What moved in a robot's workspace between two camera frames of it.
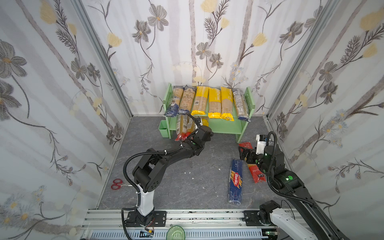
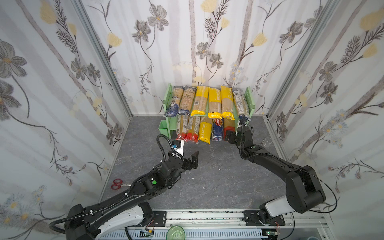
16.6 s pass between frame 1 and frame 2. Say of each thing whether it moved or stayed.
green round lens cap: stayed
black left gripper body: moved
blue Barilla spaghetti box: moved
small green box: stayed
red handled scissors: stayed
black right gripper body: moved
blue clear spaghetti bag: stayed
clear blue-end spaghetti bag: stayed
